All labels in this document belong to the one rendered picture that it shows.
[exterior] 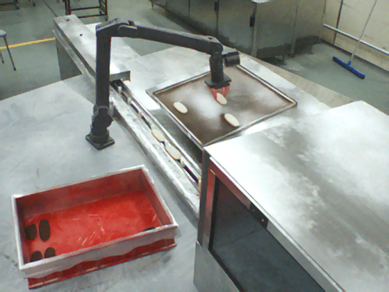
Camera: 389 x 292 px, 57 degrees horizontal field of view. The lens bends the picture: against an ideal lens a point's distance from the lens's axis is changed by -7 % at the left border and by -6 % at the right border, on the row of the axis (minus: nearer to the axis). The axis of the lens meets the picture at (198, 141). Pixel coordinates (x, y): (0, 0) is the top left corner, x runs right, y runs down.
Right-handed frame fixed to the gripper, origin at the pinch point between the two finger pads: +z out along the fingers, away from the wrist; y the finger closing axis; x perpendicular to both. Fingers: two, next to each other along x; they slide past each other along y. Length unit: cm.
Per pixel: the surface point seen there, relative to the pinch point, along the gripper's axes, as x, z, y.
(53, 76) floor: 268, 90, -84
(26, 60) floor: 329, 86, -114
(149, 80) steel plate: 58, 14, -18
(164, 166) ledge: -25.2, 4.6, -35.4
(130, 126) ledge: 6.8, 4.4, -40.3
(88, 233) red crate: -46, 2, -69
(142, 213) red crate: -43, 5, -50
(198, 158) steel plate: -19.9, 11.8, -20.1
